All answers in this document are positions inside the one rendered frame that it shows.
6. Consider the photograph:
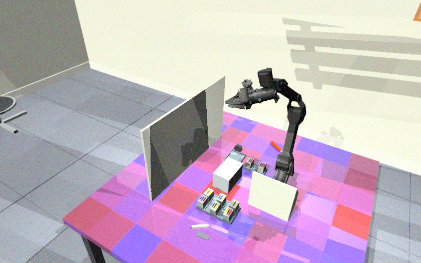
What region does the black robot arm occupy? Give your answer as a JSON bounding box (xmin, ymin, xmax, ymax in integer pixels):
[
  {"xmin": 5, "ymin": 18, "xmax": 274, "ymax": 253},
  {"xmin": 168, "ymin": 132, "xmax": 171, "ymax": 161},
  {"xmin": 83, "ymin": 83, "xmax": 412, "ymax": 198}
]
[{"xmin": 241, "ymin": 68, "xmax": 306, "ymax": 184}]

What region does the grey flat panel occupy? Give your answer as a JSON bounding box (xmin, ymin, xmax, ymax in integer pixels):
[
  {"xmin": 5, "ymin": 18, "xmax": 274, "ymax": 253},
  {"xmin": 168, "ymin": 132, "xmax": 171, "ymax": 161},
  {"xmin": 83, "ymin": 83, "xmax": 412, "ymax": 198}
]
[{"xmin": 140, "ymin": 75, "xmax": 225, "ymax": 201}]

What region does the orange-handled screwdriver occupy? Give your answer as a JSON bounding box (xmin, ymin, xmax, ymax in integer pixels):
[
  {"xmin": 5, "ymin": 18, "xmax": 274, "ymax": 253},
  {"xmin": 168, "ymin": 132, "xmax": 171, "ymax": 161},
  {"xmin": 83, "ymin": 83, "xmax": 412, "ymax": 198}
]
[{"xmin": 270, "ymin": 141, "xmax": 282, "ymax": 152}]

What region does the black cylinder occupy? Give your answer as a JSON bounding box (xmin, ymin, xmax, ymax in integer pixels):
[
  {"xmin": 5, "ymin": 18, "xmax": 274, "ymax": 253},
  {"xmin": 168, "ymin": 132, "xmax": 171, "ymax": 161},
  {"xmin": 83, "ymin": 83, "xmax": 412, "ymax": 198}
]
[{"xmin": 234, "ymin": 144, "xmax": 242, "ymax": 152}]

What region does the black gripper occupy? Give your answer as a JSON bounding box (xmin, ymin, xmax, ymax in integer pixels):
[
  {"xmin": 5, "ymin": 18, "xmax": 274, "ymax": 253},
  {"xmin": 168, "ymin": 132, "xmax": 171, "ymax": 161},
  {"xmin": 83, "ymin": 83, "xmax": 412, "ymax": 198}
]
[{"xmin": 225, "ymin": 88, "xmax": 264, "ymax": 110}]

